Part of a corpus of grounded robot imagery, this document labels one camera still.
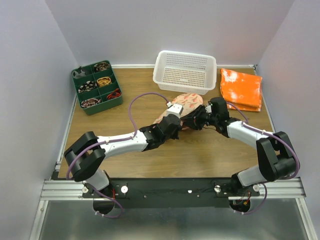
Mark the grey item in tray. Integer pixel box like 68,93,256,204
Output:
71,66,86,79

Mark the black floral scrunchie top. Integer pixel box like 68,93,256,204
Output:
93,61,111,73

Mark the orange white cloth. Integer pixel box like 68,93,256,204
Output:
220,68,263,112

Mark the orange black hair tie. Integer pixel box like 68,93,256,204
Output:
106,88,122,100

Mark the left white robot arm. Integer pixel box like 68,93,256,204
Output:
64,113,182,198

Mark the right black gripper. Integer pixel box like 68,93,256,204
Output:
179,104,218,131

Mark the black floral scrunchie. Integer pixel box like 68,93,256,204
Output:
93,61,111,73
80,98,102,109

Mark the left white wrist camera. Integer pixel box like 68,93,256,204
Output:
165,103,184,118

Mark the tan hair tie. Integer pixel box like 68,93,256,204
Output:
96,76,113,86

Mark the pink floral laundry bag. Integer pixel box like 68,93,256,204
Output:
152,92,205,131

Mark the black floral scrunchie bottom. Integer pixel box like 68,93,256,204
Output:
80,98,102,109

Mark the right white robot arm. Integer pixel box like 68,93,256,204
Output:
181,97,300,196

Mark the black white dotted scrunchie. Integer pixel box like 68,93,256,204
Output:
77,81,98,94

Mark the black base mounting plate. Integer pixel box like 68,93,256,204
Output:
82,177,266,210

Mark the white plastic basket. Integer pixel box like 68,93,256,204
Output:
152,50,217,95

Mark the green compartment tray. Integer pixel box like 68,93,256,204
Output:
71,60,123,116

